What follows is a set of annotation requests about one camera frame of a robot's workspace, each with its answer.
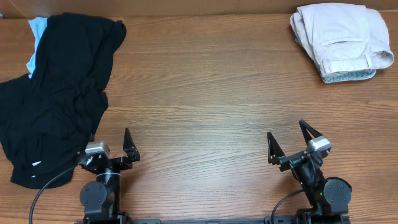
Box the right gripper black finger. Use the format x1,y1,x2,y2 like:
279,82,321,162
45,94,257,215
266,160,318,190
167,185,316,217
298,119,322,145
267,132,285,165

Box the black t-shirt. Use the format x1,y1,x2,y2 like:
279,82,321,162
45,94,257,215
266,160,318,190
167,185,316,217
1,13,127,189

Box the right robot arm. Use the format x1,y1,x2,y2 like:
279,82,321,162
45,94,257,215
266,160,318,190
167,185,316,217
266,119,353,223

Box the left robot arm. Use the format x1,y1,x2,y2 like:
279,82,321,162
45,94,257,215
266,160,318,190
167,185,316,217
78,128,140,223

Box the folded beige trousers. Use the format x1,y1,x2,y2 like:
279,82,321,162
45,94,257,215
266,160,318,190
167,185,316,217
290,3,394,77

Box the light blue garment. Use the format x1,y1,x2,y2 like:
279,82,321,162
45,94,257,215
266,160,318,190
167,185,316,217
26,17,47,78

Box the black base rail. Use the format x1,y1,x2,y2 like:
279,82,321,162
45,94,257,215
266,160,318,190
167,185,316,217
75,216,351,224

